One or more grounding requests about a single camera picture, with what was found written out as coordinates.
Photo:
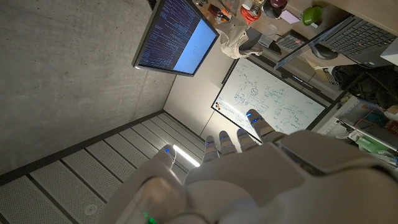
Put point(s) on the white jacket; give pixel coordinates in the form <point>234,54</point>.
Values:
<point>233,39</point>

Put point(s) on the white shelf unit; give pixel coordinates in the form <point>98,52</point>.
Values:
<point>351,121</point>

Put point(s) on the whiteboard with black frame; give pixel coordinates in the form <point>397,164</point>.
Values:
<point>273,96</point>

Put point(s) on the black computer mouse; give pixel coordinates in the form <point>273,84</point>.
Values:
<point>325,52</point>

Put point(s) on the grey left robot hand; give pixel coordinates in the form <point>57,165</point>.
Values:
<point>255,186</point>

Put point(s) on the dark red ball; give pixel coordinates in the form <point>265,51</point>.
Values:
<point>278,3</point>

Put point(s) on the clear plastic cup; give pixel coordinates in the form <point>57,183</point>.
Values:
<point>269,35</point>

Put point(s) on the small green cup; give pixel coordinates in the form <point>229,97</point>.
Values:
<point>311,15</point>

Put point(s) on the red orange crumpled object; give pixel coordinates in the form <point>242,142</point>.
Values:
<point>247,15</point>

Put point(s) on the black bag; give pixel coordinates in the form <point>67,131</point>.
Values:
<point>367,84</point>

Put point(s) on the pink sticky note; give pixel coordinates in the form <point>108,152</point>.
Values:
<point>289,16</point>

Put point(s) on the ceiling strip light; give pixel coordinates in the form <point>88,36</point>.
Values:
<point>186,155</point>

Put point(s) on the black computer monitor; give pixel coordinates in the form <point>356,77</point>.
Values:
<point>177,37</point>

